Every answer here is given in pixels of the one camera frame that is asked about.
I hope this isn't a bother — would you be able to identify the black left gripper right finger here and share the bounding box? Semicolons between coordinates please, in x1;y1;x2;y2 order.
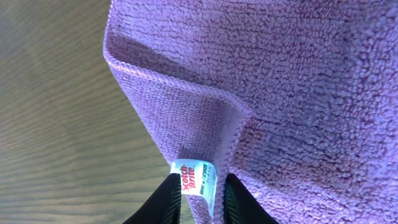
223;174;278;224

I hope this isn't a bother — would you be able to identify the purple microfiber cloth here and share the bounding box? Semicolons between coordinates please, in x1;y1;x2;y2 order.
103;0;397;223

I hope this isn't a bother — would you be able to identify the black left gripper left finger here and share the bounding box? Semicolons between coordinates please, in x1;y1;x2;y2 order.
123;173;182;224

